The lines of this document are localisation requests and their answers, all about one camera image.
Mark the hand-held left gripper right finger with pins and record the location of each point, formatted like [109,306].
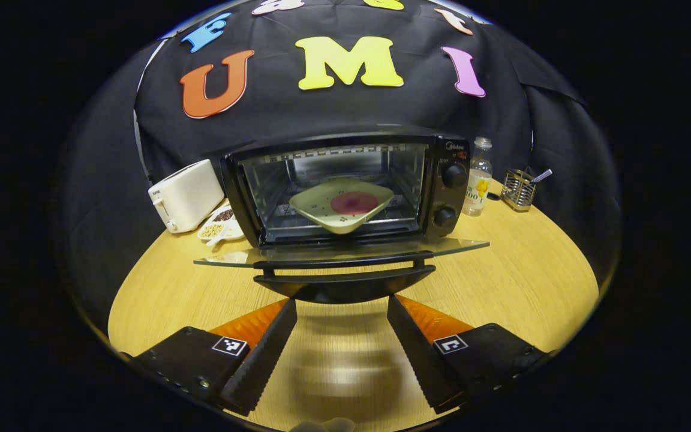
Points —
[420,360]

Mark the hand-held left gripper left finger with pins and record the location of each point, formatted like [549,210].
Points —
[264,360]

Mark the cream square plate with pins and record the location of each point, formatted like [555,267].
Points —
[315,207]

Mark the pink ham slice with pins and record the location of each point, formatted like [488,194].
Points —
[354,203]

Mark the black electric oven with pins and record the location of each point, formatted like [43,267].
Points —
[447,153]

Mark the white dish of beans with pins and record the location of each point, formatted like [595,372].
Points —
[216,228]

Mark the small black round coaster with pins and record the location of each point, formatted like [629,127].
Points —
[493,195]

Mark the clear plastic bottle yellow label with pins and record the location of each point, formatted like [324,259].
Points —
[477,186]

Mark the white toaster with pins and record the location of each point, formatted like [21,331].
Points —
[189,192]

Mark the ribbed glass holder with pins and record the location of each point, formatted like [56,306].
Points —
[516,191]

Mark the black backdrop cloth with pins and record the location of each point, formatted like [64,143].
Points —
[321,114]

